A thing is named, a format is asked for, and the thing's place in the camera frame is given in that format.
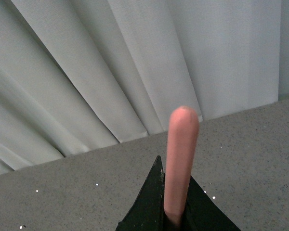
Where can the pink chopstick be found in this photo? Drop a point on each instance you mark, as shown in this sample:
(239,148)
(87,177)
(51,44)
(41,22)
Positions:
(181,145)

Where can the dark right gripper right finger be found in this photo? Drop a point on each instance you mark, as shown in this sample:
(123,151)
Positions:
(201,214)

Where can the white curtain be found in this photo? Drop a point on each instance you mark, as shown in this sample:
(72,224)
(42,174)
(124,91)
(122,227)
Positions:
(79,75)

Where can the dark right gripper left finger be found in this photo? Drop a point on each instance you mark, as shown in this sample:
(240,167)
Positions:
(146,213)

